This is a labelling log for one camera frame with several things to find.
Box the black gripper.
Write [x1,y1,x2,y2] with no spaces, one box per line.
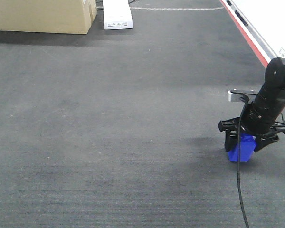
[218,117,285,152]

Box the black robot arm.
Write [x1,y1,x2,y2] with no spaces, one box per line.
[218,57,285,152]

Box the white machine panel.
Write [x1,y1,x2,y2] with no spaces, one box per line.
[231,0,285,58]

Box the white long carton box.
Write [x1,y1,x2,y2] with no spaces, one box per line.
[103,0,133,30]

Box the brown cardboard box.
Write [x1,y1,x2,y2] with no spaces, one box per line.
[0,0,97,35]

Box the black camera cable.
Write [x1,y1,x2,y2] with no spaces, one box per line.
[236,94,250,228]

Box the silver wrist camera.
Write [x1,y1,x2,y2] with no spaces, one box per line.
[228,89,257,102]

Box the red conveyor side rail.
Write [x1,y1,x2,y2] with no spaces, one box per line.
[221,0,275,67]

